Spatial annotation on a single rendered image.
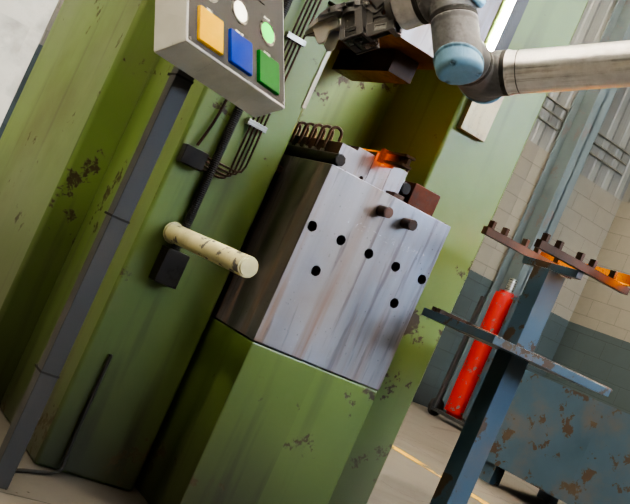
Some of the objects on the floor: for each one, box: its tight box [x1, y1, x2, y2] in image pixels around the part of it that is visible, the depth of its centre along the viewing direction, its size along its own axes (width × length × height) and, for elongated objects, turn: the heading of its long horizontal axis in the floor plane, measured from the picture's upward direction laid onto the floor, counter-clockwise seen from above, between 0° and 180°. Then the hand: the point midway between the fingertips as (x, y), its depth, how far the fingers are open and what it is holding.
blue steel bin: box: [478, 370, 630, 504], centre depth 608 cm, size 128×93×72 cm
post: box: [0, 66, 194, 490], centre depth 213 cm, size 4×4×108 cm
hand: (310, 29), depth 211 cm, fingers closed
